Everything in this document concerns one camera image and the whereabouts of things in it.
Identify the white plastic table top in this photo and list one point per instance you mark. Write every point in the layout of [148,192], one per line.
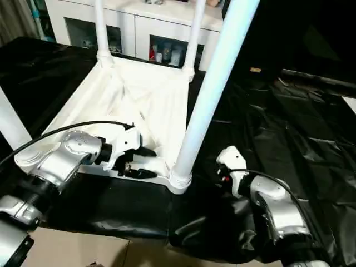
[139,105]

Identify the white plastic table leg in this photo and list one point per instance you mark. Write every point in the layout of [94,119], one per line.
[12,116]
[193,39]
[214,83]
[102,33]

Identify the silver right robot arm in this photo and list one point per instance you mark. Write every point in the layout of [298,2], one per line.
[281,211]

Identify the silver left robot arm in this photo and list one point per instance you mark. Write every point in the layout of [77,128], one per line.
[61,158]

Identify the black mat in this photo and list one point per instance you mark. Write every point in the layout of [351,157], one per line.
[292,139]

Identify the dark robot foot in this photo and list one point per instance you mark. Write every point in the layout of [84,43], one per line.
[93,264]

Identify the small yellow label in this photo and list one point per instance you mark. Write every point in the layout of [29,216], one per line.
[255,70]

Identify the white cabinet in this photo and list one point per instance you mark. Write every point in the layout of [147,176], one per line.
[133,16]

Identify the white flat board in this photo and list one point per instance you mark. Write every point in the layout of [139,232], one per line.
[351,104]

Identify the grey curtain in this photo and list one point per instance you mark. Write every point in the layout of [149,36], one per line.
[16,19]

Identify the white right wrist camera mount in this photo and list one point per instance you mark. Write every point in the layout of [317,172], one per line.
[233,158]

